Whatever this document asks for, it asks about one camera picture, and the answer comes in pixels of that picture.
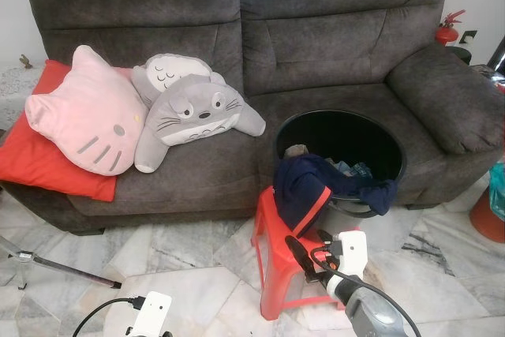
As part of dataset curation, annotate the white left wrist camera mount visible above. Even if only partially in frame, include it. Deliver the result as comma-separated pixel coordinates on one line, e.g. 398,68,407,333
126,291,173,337

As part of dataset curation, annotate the red plastic stool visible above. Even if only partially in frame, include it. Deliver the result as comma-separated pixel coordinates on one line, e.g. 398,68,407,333
251,185,372,322

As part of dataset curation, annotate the beige cloth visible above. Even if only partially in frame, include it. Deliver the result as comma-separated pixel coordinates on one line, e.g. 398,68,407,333
284,144,310,160

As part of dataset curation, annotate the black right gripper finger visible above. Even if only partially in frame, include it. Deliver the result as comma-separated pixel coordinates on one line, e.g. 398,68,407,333
284,234,322,286

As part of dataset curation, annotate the pink cat face pillow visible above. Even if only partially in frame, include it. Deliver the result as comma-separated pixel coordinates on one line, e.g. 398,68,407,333
24,45,148,176

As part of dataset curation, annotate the white lace table cloth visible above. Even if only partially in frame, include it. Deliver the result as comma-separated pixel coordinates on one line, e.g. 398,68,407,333
0,65,50,129

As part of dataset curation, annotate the red fire extinguisher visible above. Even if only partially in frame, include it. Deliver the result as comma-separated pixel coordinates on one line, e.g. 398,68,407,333
436,9,466,46

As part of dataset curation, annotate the black plastic bucket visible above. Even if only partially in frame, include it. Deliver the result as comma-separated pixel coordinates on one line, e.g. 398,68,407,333
275,110,407,219

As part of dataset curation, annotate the orange bucket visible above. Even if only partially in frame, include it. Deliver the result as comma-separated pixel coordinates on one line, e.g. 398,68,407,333
469,187,505,243

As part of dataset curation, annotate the blue patterned cloth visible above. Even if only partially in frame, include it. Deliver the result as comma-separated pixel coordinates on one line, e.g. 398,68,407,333
325,159,373,182

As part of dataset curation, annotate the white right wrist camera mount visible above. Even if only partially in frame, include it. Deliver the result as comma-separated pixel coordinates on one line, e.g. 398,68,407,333
335,230,369,279

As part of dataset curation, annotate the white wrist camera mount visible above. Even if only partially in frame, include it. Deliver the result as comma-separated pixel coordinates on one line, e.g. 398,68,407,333
335,230,369,279
126,291,173,337

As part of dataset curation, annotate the grey totoro pillow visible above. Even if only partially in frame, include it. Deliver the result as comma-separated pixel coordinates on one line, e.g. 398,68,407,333
134,74,267,174

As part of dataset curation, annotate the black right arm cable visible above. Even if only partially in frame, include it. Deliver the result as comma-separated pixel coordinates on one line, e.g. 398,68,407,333
309,242,423,337

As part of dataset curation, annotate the black round bin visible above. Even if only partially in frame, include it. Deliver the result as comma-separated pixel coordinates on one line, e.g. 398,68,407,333
446,45,473,66

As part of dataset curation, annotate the red cushion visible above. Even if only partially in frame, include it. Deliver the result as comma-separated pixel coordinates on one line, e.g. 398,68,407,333
0,59,119,202

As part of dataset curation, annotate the dark grey sofa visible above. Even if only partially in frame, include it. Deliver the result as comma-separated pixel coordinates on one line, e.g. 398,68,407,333
0,0,505,234

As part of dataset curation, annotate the dark garment with red stripe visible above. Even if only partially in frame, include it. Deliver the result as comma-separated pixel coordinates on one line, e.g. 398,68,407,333
272,154,399,231

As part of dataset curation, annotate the teal plastic bag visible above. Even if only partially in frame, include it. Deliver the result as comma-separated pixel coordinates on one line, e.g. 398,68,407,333
489,162,505,219

